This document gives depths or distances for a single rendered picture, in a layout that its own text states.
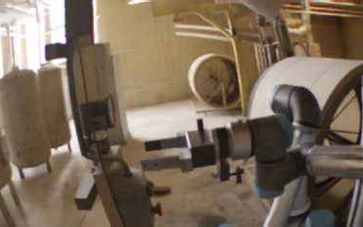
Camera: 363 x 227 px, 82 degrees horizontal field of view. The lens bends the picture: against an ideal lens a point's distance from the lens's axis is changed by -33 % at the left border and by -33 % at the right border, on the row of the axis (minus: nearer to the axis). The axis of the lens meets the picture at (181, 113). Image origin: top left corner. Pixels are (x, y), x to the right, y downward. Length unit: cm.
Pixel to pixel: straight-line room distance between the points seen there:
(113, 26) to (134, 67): 217
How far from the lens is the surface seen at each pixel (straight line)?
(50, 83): 664
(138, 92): 1200
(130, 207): 68
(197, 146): 60
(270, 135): 65
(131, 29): 1202
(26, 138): 554
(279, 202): 95
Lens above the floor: 188
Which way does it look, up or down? 11 degrees down
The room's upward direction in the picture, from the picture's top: 8 degrees counter-clockwise
